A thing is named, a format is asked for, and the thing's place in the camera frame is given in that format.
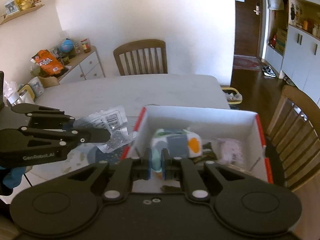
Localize white tissue pack orange spot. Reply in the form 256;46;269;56
151;128;202;158

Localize white barcode wrapper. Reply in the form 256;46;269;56
73;106;138;153

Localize purple patterned plastic pouch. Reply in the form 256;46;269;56
217;138;245;168

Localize blue gloved left hand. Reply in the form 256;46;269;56
0;167;26;189

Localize round blue patterned placemat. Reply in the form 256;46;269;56
65;144;126;167

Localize orange snack bag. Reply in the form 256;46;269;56
30;50;65;76

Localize red white cardboard box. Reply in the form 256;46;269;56
123;105;273;193

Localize white drawer sideboard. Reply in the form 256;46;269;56
39;45;106;86

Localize blue globe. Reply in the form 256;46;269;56
60;38;74;53

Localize red-lidded jar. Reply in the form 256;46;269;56
80;38;91;53

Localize wooden chair behind table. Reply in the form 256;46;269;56
113;39;168;76

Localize wooden chair right side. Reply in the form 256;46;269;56
265;85;319;191

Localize red patterned doormat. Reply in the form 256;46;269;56
233;55;263;71

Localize black white sneakers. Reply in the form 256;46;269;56
263;66;277;78

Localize brown entrance door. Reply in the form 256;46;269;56
234;0;261;56

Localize hanging grey tote bag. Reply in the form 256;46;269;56
267;0;284;11

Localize grey wall cabinet unit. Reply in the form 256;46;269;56
264;0;319;103

